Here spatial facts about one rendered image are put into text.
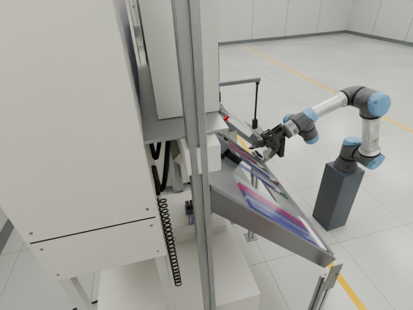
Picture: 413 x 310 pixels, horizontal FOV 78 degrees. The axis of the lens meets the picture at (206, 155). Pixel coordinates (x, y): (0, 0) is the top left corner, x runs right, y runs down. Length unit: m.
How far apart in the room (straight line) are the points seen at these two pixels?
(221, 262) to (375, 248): 1.39
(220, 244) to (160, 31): 1.00
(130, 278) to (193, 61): 1.01
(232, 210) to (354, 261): 1.56
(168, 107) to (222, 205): 0.30
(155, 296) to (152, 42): 0.96
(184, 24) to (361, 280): 1.95
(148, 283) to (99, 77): 0.93
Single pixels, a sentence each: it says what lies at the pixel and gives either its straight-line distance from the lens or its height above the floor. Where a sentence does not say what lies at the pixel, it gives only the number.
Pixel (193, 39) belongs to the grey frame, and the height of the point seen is 1.59.
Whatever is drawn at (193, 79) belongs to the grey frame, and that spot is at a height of 1.52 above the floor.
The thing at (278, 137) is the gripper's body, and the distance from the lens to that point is 1.28.
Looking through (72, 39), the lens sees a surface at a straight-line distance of 0.50.
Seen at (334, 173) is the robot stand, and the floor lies 0.52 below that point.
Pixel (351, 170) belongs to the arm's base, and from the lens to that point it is 1.99.
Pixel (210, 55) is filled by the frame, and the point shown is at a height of 1.53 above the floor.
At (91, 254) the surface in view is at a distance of 0.79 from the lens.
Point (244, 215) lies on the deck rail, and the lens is 0.78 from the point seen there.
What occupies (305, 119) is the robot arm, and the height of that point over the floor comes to 1.12.
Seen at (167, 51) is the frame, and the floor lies 1.55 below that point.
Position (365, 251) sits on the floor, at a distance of 2.29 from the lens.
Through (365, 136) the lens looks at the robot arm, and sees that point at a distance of 1.73.
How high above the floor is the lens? 1.66
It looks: 34 degrees down
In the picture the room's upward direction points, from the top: 3 degrees counter-clockwise
